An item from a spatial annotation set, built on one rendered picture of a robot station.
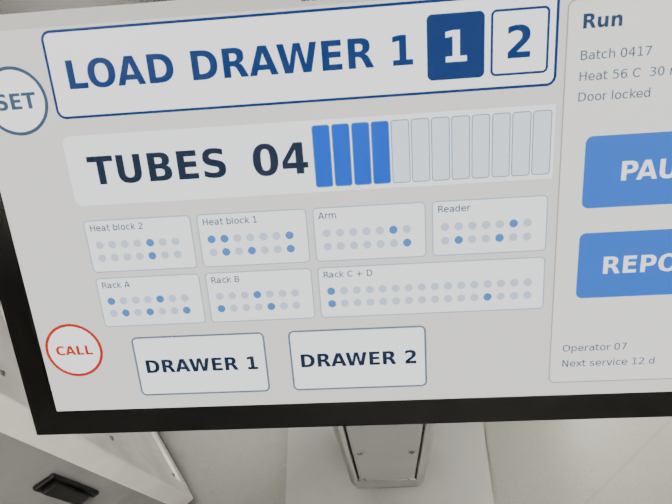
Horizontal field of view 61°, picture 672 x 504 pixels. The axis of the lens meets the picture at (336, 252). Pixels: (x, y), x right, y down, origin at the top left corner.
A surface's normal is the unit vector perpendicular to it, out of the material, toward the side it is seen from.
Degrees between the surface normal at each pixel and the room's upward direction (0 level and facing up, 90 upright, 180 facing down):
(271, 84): 50
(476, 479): 5
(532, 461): 0
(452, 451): 5
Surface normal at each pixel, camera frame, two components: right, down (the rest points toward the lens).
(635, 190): -0.05, 0.32
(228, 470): -0.08, -0.52
